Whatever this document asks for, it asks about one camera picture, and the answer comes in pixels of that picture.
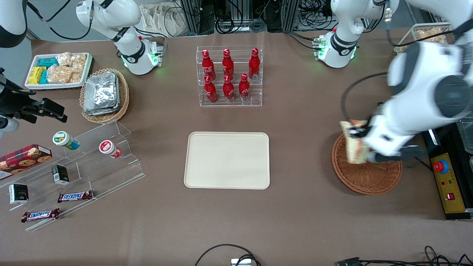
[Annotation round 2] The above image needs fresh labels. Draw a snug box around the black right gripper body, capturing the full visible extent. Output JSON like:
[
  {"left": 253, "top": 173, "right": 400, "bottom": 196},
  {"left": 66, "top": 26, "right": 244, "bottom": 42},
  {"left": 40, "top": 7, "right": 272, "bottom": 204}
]
[{"left": 0, "top": 87, "right": 44, "bottom": 125}]

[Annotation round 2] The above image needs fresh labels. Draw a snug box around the red cola bottle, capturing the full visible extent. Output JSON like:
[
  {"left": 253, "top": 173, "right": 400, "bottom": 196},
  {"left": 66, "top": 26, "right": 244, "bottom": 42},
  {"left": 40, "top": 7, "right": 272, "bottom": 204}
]
[
  {"left": 248, "top": 48, "right": 261, "bottom": 80},
  {"left": 238, "top": 73, "right": 251, "bottom": 102},
  {"left": 201, "top": 50, "right": 216, "bottom": 80},
  {"left": 222, "top": 48, "right": 235, "bottom": 80},
  {"left": 222, "top": 75, "right": 235, "bottom": 102},
  {"left": 204, "top": 75, "right": 218, "bottom": 103}
]

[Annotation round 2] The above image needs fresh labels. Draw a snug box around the white wire rack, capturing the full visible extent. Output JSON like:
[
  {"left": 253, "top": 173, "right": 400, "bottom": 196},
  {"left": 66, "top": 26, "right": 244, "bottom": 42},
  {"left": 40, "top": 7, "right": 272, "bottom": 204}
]
[{"left": 393, "top": 23, "right": 453, "bottom": 54}]

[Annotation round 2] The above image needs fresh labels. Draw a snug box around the yellow emergency stop control box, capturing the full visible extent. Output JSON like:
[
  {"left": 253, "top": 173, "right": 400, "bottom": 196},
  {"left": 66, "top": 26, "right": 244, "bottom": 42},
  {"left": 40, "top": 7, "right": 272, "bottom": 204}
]
[{"left": 422, "top": 124, "right": 473, "bottom": 221}]

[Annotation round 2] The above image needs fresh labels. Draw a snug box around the bagged fried snack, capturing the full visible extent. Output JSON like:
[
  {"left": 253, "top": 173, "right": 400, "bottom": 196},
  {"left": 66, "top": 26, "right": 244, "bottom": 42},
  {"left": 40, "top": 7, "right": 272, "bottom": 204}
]
[{"left": 415, "top": 27, "right": 450, "bottom": 42}]

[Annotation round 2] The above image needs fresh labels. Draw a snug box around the silver foil pack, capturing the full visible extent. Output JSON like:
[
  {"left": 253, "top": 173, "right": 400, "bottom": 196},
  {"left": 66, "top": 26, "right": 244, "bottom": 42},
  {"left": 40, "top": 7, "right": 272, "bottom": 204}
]
[
  {"left": 83, "top": 76, "right": 121, "bottom": 116},
  {"left": 84, "top": 72, "right": 119, "bottom": 111}
]

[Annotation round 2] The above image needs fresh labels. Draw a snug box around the brown round wicker basket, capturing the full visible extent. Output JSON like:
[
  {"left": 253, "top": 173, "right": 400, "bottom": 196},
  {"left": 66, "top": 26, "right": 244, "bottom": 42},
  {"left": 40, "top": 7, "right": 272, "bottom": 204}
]
[{"left": 331, "top": 133, "right": 403, "bottom": 195}]

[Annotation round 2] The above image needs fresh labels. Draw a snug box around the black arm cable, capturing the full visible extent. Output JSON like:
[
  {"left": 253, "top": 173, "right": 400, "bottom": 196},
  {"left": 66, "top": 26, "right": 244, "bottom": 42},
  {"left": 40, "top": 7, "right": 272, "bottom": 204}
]
[
  {"left": 340, "top": 72, "right": 389, "bottom": 123},
  {"left": 27, "top": 0, "right": 93, "bottom": 41}
]

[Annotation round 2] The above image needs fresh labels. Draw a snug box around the red cookie box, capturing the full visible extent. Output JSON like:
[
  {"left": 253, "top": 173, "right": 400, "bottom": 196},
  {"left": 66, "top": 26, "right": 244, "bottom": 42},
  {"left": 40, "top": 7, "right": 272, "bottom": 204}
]
[{"left": 0, "top": 144, "right": 52, "bottom": 175}]

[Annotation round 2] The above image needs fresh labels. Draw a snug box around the black looped table cable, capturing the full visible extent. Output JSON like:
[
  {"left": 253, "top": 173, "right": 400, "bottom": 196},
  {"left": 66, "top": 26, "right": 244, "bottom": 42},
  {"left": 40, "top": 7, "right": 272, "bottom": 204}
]
[{"left": 194, "top": 243, "right": 262, "bottom": 266}]

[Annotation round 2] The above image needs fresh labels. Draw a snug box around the brown snickers bar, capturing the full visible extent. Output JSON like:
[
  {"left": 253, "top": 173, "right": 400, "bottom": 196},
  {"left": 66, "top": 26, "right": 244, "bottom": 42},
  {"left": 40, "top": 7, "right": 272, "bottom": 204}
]
[
  {"left": 57, "top": 190, "right": 94, "bottom": 203},
  {"left": 21, "top": 208, "right": 60, "bottom": 223}
]

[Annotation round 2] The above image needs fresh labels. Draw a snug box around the triangular sandwich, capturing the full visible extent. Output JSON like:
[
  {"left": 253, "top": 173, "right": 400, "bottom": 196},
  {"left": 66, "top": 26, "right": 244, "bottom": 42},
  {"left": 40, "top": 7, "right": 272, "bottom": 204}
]
[{"left": 340, "top": 119, "right": 371, "bottom": 165}]

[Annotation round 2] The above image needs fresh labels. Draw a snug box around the light oval wicker basket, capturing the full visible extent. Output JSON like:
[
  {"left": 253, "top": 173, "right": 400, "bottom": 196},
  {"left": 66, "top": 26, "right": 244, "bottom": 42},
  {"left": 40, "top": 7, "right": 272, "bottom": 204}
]
[{"left": 79, "top": 68, "right": 130, "bottom": 125}]

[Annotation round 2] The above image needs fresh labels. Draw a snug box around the beige rectangular tray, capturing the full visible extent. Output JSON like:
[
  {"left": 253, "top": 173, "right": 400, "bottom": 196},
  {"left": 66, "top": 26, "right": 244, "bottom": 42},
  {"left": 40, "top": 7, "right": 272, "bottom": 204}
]
[{"left": 184, "top": 132, "right": 270, "bottom": 190}]

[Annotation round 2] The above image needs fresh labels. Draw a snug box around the beige cloth bag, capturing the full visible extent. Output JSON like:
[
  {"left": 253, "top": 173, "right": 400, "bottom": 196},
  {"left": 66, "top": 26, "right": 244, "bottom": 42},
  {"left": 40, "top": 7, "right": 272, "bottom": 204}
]
[{"left": 139, "top": 3, "right": 186, "bottom": 38}]

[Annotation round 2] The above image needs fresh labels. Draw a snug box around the black cable bundle with plug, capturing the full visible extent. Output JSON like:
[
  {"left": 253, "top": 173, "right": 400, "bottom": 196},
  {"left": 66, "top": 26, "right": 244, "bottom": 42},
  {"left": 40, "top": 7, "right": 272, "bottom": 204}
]
[{"left": 336, "top": 245, "right": 473, "bottom": 266}]

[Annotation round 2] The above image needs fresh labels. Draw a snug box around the clear acrylic stepped stand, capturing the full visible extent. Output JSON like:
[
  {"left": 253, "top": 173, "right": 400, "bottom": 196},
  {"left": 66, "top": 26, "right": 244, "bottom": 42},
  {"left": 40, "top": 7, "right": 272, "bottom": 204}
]
[{"left": 0, "top": 120, "right": 146, "bottom": 232}]

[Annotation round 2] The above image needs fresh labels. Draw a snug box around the cup with green lid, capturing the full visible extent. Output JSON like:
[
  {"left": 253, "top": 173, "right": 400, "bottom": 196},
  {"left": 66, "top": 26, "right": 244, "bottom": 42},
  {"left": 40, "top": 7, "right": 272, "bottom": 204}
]
[{"left": 52, "top": 131, "right": 80, "bottom": 150}]

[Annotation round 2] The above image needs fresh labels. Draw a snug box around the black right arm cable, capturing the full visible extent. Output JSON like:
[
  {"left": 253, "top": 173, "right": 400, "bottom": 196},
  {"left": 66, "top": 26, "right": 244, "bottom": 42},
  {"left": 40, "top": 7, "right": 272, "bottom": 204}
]
[{"left": 27, "top": 0, "right": 93, "bottom": 41}]

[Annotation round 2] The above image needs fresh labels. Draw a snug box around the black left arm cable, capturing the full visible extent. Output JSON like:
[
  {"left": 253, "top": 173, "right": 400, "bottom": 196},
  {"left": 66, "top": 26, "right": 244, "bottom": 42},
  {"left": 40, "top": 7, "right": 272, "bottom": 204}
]
[{"left": 340, "top": 72, "right": 389, "bottom": 123}]

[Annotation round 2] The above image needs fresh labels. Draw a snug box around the white rectangular snack tray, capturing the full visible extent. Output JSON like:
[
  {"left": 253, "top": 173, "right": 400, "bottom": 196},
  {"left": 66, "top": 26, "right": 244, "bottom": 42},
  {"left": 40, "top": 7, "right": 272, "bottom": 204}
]
[{"left": 24, "top": 52, "right": 93, "bottom": 91}]

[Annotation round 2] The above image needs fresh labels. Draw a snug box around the clear acrylic bottle rack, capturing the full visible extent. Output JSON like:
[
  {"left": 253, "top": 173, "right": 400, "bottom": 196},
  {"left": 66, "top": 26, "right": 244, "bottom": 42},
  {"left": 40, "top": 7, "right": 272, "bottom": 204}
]
[{"left": 196, "top": 45, "right": 263, "bottom": 108}]

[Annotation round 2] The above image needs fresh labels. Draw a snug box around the yellow snack packet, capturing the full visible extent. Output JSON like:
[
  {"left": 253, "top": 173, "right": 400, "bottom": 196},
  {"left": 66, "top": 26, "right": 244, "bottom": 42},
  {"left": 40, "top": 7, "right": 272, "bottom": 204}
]
[{"left": 28, "top": 66, "right": 46, "bottom": 85}]

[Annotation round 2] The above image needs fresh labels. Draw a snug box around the small black white box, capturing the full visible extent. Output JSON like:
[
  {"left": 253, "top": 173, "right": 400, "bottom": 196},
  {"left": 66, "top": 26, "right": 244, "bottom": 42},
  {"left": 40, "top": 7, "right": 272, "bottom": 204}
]
[{"left": 8, "top": 183, "right": 29, "bottom": 205}]

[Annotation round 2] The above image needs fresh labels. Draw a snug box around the clear plastic container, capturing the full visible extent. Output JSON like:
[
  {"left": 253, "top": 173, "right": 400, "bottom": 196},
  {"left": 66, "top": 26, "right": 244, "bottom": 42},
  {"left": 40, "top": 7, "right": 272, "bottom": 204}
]
[{"left": 456, "top": 117, "right": 473, "bottom": 155}]

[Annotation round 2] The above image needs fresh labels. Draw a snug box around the cup with red lid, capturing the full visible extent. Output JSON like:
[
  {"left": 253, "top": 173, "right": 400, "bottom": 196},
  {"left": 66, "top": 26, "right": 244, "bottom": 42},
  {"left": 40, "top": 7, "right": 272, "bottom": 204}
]
[{"left": 99, "top": 140, "right": 123, "bottom": 159}]

